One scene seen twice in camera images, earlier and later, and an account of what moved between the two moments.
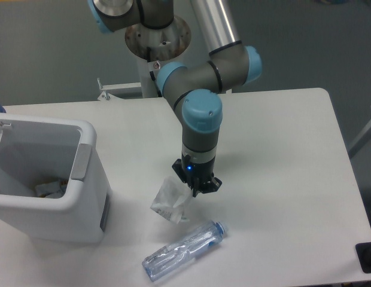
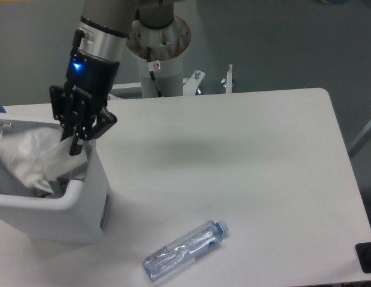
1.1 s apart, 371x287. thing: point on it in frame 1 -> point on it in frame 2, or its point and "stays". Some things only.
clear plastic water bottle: [170, 258] stays
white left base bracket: [127, 91] stays
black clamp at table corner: [367, 254] stays
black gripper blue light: [192, 173] -> [89, 81]
